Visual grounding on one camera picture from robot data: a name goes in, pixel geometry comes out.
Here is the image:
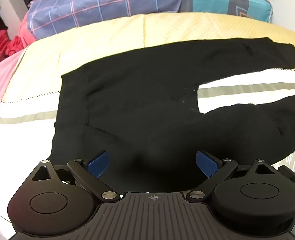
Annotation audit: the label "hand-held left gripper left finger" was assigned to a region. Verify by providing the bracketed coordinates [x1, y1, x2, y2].
[32, 151, 120, 202]

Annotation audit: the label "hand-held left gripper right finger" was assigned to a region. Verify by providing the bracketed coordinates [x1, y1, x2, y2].
[186, 150, 276, 202]

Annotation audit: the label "black pants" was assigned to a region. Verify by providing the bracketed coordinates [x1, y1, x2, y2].
[49, 37, 295, 193]

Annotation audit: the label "yellow white patterned blanket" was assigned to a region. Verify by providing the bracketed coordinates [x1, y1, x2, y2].
[0, 12, 295, 235]

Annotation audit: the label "blue plaid pillow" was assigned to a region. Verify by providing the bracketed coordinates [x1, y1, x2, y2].
[27, 0, 183, 40]

